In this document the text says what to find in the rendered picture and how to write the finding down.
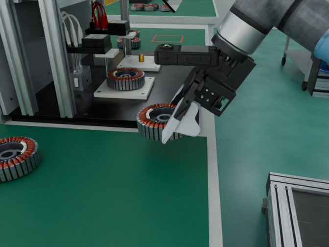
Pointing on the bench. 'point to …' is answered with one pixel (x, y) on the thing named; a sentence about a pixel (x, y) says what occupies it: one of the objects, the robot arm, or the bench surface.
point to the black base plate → (114, 113)
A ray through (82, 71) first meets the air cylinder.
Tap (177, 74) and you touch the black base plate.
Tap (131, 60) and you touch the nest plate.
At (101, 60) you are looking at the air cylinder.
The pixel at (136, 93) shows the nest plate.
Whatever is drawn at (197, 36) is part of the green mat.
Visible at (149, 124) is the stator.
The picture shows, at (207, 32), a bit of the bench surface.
